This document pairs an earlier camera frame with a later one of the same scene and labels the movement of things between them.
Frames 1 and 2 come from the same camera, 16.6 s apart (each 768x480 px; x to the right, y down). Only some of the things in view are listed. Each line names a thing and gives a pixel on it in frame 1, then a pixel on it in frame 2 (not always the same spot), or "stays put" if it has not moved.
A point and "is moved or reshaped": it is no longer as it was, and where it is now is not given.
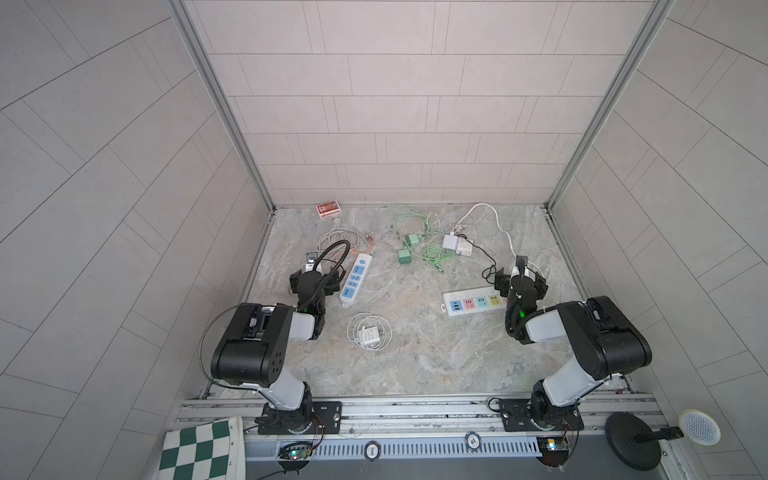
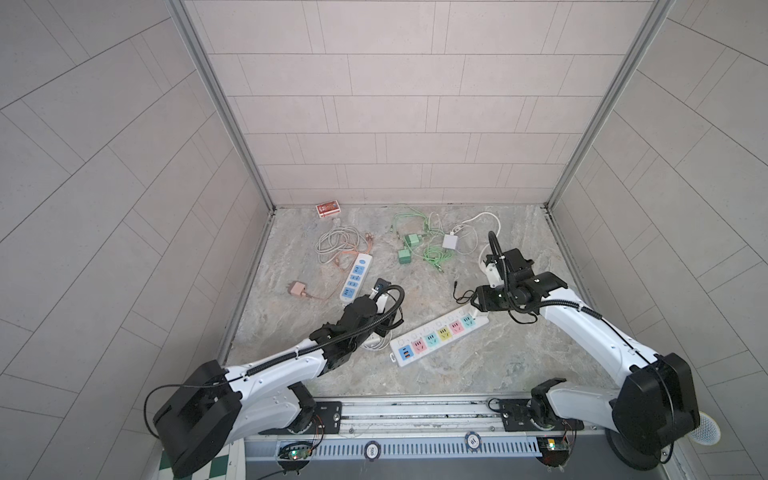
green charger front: x=404 y=256 stays put
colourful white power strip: x=473 y=301 is moved or reshaped
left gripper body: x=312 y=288 → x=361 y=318
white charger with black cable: x=464 y=247 → x=494 y=274
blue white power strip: x=356 y=279 stays put
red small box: x=328 y=208 stays put
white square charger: x=451 y=242 stays put
